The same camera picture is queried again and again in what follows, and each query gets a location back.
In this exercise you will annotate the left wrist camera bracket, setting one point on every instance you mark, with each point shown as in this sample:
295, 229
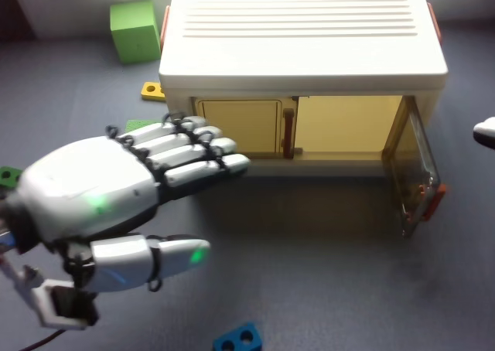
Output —
58, 304

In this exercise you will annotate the small green toy block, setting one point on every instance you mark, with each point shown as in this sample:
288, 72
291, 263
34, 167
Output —
137, 125

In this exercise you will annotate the large green cube block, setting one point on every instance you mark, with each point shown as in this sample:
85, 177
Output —
133, 38

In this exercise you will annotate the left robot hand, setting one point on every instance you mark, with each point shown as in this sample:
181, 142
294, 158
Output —
85, 185

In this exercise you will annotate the white box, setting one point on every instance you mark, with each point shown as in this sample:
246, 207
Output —
301, 49

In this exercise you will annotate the amber transparent cabinet door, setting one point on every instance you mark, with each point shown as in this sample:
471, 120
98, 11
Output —
410, 161
239, 127

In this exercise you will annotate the yellow toy block with holes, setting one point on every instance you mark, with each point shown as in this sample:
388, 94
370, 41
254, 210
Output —
149, 92

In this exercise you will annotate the green toy block with holes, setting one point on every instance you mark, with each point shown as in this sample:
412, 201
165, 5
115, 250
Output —
8, 177

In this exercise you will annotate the grey table cloth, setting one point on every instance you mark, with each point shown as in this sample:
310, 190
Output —
309, 281

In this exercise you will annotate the blue toy block with holes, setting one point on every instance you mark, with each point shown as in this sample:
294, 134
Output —
239, 337

